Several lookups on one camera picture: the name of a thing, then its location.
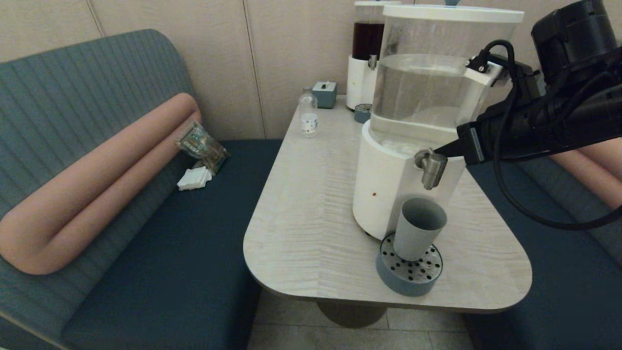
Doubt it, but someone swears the grey-blue ribbed sofa backrest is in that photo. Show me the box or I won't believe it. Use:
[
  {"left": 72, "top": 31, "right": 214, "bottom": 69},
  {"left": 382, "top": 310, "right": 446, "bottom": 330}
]
[
  {"left": 502, "top": 29, "right": 622, "bottom": 265},
  {"left": 0, "top": 29, "right": 200, "bottom": 350}
]

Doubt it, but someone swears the clear plastic bottle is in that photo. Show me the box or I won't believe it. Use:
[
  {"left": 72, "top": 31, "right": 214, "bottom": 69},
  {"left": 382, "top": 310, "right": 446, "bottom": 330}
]
[{"left": 298, "top": 86, "right": 319, "bottom": 139}]

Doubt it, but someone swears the large blue perforated drip tray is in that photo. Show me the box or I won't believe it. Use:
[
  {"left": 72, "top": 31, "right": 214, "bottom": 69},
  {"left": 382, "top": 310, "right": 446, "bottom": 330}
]
[{"left": 376, "top": 232, "right": 444, "bottom": 297}]

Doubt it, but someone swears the dark drink dispenser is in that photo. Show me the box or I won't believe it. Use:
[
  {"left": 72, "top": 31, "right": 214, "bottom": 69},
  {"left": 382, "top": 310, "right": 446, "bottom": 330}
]
[{"left": 346, "top": 1, "right": 402, "bottom": 111}]

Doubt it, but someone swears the large steel dispenser tap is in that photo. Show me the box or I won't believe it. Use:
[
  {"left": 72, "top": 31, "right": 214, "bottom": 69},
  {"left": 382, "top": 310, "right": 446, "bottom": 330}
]
[{"left": 414, "top": 148, "right": 449, "bottom": 191}]

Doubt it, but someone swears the green snack package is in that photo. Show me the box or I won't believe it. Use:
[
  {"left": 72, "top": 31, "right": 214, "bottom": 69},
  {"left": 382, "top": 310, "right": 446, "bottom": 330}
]
[{"left": 176, "top": 122, "right": 229, "bottom": 175}]

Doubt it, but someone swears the grey plastic cup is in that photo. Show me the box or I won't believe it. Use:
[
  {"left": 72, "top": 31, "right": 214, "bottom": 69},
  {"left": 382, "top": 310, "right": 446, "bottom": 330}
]
[{"left": 393, "top": 196, "right": 448, "bottom": 262}]

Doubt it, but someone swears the pink bolster cushion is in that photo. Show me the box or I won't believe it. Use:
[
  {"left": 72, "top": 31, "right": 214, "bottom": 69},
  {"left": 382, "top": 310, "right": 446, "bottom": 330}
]
[
  {"left": 549, "top": 139, "right": 622, "bottom": 210},
  {"left": 0, "top": 92, "right": 202, "bottom": 276}
]

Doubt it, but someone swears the large white dispenser lid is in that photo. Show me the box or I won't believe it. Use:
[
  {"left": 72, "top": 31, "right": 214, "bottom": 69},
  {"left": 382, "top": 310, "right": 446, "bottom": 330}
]
[{"left": 384, "top": 0, "right": 525, "bottom": 24}]

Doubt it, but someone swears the dark round table pedestal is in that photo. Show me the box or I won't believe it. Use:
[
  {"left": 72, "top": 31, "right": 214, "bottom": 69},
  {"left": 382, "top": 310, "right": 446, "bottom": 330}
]
[{"left": 317, "top": 302, "right": 388, "bottom": 330}]

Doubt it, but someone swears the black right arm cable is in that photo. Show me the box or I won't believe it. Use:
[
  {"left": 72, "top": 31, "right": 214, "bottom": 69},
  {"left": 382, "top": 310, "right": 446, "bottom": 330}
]
[{"left": 466, "top": 39, "right": 622, "bottom": 232}]

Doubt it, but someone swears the white napkin stack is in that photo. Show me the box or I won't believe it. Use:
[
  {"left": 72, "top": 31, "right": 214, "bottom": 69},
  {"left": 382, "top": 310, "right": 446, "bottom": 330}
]
[{"left": 176, "top": 167, "right": 213, "bottom": 192}]

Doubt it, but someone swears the dark blue seat cushion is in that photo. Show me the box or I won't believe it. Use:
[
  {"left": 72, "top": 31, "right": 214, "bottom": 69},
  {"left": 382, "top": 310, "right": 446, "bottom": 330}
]
[
  {"left": 462, "top": 146, "right": 622, "bottom": 350},
  {"left": 61, "top": 140, "right": 283, "bottom": 350}
]

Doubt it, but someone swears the teal tissue box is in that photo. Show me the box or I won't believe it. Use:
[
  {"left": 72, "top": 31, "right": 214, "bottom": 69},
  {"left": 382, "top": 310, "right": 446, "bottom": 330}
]
[{"left": 312, "top": 81, "right": 338, "bottom": 109}]

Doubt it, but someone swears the large clear water dispenser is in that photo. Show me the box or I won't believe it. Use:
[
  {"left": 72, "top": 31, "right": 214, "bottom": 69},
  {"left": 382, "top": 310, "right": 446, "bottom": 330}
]
[{"left": 352, "top": 4, "right": 525, "bottom": 241}]

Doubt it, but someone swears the small blue drip tray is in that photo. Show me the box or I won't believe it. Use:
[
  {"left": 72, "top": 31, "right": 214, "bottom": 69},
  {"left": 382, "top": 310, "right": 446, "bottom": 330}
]
[{"left": 354, "top": 103, "right": 375, "bottom": 124}]

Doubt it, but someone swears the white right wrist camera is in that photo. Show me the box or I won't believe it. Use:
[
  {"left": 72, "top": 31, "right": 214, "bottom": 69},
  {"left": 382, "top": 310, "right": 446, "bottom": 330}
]
[{"left": 466, "top": 54, "right": 507, "bottom": 87}]

